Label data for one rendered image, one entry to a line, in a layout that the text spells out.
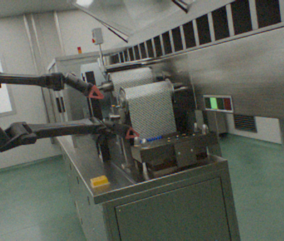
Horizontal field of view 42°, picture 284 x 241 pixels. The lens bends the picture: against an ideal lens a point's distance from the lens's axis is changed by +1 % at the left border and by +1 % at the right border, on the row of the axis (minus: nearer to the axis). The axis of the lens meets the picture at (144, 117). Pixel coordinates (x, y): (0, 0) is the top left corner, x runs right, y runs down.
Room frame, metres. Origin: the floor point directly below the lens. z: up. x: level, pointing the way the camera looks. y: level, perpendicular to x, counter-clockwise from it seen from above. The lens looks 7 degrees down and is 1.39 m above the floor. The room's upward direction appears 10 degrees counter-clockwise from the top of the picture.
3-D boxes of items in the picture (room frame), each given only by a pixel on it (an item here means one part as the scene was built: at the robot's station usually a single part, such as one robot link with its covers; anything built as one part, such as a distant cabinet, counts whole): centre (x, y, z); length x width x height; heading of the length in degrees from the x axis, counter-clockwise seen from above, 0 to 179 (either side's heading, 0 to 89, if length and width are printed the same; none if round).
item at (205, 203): (2.82, 0.30, 0.43); 2.52 x 0.64 x 0.86; 16
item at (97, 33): (2.43, 0.21, 1.66); 0.07 x 0.07 x 0.10; 22
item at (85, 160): (2.81, 0.31, 0.88); 2.52 x 0.66 x 0.04; 16
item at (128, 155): (1.92, 0.13, 1.05); 0.06 x 0.05 x 0.31; 106
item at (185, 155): (1.69, -0.16, 0.96); 0.10 x 0.03 x 0.11; 106
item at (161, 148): (1.77, -0.12, 1.00); 0.40 x 0.16 x 0.06; 106
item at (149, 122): (1.87, -0.04, 1.10); 0.23 x 0.01 x 0.18; 106
